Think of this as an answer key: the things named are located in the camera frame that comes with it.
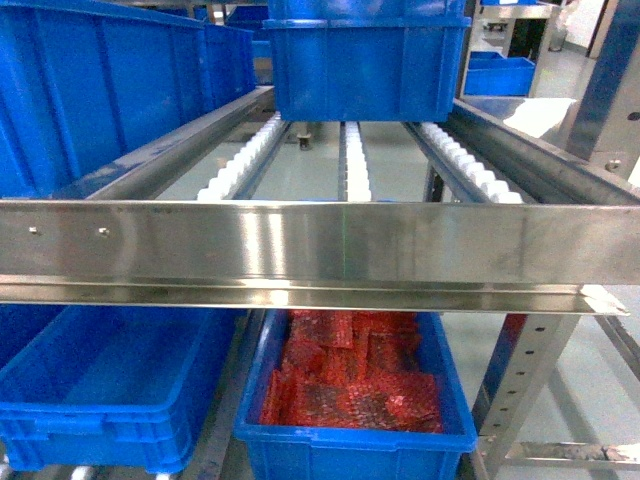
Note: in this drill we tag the red bubble wrap bags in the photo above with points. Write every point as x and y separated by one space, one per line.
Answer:
352 370

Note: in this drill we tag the steel flow rack shelf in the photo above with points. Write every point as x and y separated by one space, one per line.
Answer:
507 223

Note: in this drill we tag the blue bin on upper shelf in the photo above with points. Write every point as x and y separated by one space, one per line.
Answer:
365 60

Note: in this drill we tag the large blue bin upper left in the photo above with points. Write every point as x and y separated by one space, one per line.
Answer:
86 82

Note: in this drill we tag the empty blue plastic bin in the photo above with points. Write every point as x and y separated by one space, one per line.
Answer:
114 386

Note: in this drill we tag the blue bin with red bags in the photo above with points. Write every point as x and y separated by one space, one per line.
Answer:
296 452

